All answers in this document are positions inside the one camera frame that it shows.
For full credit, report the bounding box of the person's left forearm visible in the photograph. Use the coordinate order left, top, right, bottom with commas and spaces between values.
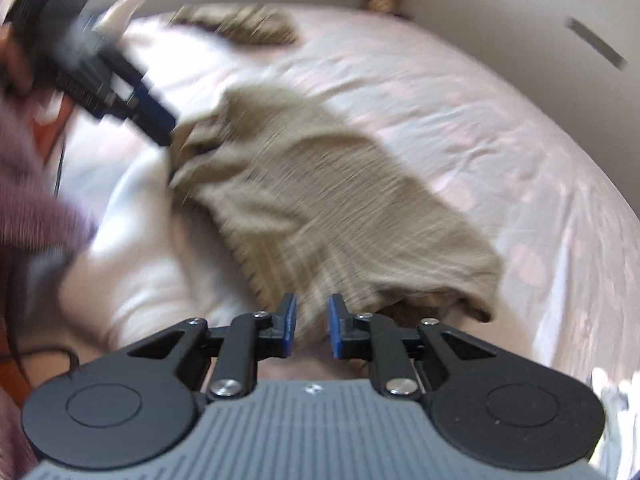
0, 87, 98, 271

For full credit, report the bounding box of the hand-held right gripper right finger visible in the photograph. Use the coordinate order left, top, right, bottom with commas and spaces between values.
326, 294, 498, 401

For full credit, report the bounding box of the pink dotted bed sheet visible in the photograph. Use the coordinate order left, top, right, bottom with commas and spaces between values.
0, 2, 640, 480

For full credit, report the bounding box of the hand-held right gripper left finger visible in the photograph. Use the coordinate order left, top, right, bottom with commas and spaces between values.
127, 292, 299, 401

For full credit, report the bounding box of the grey metal wall plate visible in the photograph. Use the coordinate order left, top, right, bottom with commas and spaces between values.
565, 16, 629, 72

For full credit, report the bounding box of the white crumpled cloth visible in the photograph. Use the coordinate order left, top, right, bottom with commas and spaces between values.
592, 367, 640, 480

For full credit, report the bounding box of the beige striped shirt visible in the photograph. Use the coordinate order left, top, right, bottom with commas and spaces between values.
167, 82, 503, 351

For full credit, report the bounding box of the person's left hand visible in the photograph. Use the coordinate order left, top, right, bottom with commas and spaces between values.
0, 22, 36, 97

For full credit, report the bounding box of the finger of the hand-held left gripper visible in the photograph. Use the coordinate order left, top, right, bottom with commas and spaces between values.
107, 54, 177, 147

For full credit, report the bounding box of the beige striped garment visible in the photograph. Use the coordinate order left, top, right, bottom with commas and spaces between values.
167, 2, 299, 47

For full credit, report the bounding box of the person's purple fleece top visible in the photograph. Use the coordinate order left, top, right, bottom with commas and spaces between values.
0, 390, 41, 480

